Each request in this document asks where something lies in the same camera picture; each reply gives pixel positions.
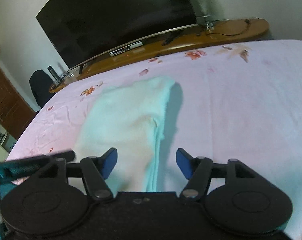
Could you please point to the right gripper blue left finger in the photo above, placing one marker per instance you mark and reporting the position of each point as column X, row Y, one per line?
column 95, row 170

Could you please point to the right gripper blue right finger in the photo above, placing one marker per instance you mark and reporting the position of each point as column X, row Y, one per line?
column 198, row 173

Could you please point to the white knit sweater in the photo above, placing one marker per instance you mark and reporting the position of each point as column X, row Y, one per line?
column 132, row 120

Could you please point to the pink floral bed sheet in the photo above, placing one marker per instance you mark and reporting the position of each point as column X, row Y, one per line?
column 241, row 101

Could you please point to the dark remote in holder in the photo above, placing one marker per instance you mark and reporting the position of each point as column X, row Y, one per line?
column 57, row 77

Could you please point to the black chair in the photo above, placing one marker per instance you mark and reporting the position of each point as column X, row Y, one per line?
column 40, row 83

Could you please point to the dark wooden door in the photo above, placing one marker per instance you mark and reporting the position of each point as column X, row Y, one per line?
column 15, row 113

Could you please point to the silver set-top box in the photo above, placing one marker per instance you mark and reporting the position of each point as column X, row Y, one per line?
column 126, row 48

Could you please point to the wooden tv bench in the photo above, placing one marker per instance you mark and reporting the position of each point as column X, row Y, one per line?
column 194, row 37

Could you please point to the black curved television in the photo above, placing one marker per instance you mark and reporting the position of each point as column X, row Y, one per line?
column 82, row 29

